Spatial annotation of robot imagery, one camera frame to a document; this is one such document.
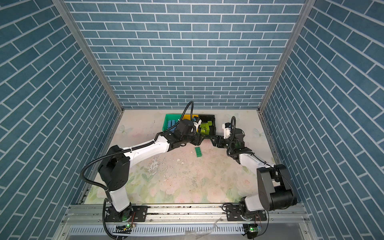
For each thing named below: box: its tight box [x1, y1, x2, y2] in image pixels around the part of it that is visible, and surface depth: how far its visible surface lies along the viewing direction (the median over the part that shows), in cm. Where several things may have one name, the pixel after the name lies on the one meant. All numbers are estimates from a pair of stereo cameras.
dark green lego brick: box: [195, 146, 202, 158], surface depth 98 cm
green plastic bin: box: [162, 114, 182, 131], surface depth 110 cm
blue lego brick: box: [167, 119, 177, 131], surface depth 110 cm
